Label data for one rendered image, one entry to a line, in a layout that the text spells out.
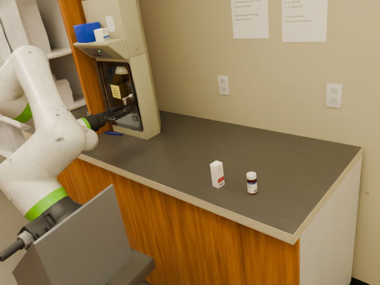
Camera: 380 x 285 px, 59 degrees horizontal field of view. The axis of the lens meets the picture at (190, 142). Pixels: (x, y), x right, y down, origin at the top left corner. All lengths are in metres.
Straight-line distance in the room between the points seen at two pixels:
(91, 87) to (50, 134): 1.19
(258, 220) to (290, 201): 0.16
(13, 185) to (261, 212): 0.80
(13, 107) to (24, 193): 0.43
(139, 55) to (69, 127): 0.97
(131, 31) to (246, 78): 0.66
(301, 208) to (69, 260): 0.78
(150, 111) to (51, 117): 1.01
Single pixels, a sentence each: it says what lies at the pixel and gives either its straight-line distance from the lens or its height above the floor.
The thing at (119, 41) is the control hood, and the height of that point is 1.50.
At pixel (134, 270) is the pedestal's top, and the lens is 1.13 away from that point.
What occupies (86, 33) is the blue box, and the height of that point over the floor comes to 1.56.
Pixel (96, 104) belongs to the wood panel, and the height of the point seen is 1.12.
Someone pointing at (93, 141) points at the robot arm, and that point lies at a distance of 1.58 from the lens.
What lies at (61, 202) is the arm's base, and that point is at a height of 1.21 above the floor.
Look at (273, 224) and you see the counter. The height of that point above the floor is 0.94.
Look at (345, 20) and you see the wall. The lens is 1.62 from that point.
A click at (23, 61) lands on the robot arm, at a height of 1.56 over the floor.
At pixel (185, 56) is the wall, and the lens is 2.14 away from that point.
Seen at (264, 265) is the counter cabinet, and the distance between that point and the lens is 1.39.
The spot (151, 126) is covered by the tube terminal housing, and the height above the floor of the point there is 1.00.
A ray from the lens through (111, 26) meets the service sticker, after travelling 1.88.
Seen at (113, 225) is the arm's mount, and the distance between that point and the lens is 1.06.
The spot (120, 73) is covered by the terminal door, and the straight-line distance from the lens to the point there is 1.90.
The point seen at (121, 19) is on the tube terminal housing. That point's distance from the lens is 1.80.
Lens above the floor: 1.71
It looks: 25 degrees down
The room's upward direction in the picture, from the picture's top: 9 degrees counter-clockwise
